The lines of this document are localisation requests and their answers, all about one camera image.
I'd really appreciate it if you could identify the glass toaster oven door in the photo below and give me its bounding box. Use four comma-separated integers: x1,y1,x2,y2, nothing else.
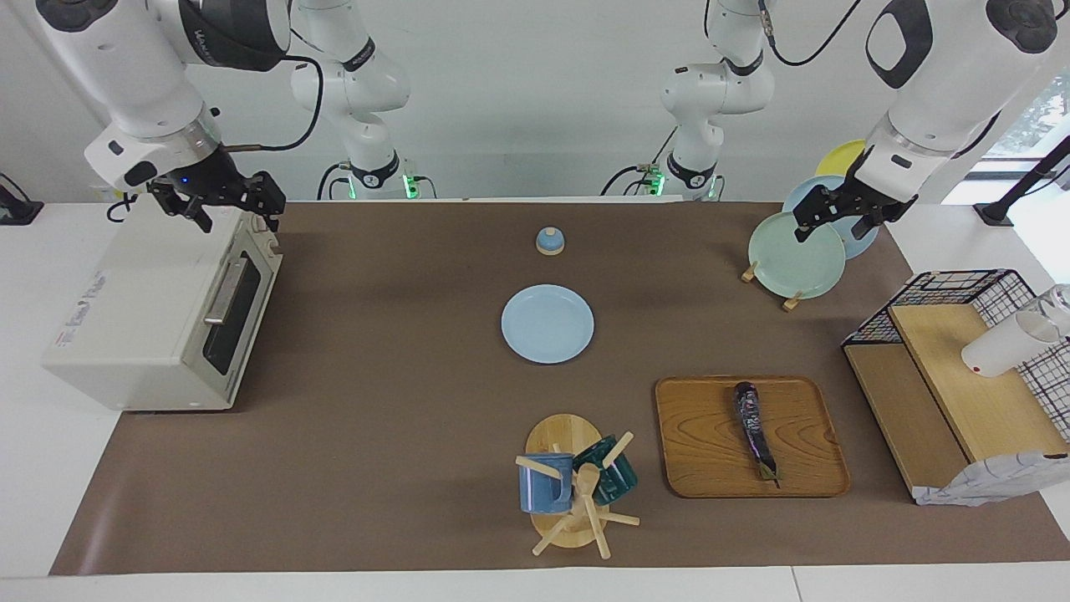
196,213,285,402

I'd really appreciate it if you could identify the cream toaster oven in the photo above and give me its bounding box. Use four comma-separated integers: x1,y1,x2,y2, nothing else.
42,205,285,412

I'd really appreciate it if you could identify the dark purple eggplant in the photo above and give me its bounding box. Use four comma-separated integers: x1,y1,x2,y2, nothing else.
734,381,782,488

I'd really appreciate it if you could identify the light blue racked plate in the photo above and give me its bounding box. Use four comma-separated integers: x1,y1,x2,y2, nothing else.
782,175,880,260

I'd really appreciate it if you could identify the pale green racked plate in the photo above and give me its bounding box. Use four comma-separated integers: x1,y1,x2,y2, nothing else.
747,211,847,300

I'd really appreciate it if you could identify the yellow racked plate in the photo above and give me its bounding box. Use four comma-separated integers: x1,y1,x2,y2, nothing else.
815,139,870,178

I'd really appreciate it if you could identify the wooden plate rack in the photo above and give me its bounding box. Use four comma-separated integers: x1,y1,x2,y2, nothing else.
741,261,805,313

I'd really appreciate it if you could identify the black clamp stand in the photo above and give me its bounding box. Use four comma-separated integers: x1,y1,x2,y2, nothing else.
974,134,1070,227

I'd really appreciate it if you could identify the white cup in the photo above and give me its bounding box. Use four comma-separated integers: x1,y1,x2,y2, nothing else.
960,311,1062,379

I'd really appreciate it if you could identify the clear drinking glass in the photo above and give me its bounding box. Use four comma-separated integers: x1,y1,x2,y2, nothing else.
1016,284,1070,339

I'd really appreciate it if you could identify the rectangular wooden tray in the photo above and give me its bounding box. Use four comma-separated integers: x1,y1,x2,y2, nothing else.
655,375,852,499

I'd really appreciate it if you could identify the brown table mat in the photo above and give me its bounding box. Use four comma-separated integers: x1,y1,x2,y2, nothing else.
48,201,1070,576

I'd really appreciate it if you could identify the white patterned cloth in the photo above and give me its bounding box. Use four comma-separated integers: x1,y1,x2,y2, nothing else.
913,450,1070,508

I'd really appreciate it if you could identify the dark green mug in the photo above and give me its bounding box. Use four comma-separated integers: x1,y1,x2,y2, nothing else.
573,435,639,506

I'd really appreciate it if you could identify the wooden mug tree stand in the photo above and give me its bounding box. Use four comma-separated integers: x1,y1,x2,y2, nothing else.
514,413,642,559

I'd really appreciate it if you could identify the blue mug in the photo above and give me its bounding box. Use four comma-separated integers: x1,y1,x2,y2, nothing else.
518,451,576,514

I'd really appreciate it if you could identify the black right base cable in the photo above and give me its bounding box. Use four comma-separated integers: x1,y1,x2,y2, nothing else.
316,161,352,202

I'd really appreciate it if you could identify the black base cable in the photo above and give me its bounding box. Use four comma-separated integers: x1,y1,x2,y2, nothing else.
316,161,352,202
602,125,680,197

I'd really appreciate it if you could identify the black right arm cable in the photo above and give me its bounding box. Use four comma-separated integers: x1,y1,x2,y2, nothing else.
222,54,325,153

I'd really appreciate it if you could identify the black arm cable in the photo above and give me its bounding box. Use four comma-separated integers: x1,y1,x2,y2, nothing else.
757,0,862,68
222,54,325,153

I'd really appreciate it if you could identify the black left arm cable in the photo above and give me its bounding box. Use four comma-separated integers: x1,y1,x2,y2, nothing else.
757,0,862,68

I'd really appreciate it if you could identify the black desk mount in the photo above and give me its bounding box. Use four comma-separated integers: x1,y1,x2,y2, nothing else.
0,171,44,227

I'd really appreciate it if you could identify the black left base cable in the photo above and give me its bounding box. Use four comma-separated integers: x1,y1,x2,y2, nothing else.
602,125,680,197

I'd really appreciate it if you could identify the wooden shelf wire basket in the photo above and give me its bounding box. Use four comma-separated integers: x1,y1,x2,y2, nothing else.
841,269,1070,503

